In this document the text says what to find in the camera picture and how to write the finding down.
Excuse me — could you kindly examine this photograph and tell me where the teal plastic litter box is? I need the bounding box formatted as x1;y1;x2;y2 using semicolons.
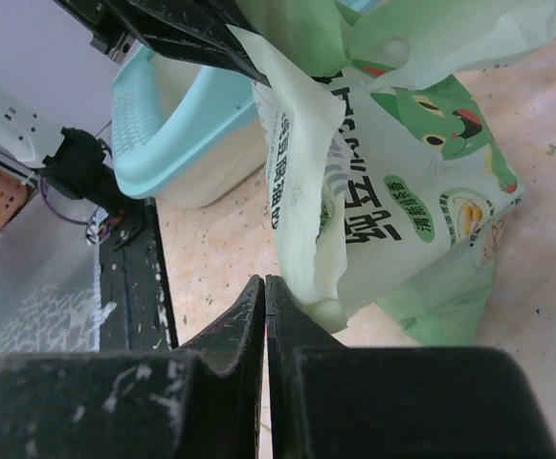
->
111;46;267;208

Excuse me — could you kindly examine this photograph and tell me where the green cat litter bag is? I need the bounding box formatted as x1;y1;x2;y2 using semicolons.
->
235;1;556;345

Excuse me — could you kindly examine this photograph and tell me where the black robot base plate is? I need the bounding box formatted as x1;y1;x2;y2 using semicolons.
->
97;198;179;351

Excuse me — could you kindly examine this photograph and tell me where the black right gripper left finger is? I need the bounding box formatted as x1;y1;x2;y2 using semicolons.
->
0;276;264;458

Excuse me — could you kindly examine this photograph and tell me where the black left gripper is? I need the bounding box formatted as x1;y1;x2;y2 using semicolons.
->
55;0;269;85

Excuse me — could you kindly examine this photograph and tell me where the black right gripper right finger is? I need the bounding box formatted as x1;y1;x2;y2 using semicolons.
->
266;276;556;458

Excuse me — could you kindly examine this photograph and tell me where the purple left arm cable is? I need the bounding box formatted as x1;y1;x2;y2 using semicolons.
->
37;174;98;227

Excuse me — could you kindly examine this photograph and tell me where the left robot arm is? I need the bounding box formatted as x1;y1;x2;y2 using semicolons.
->
0;1;266;213

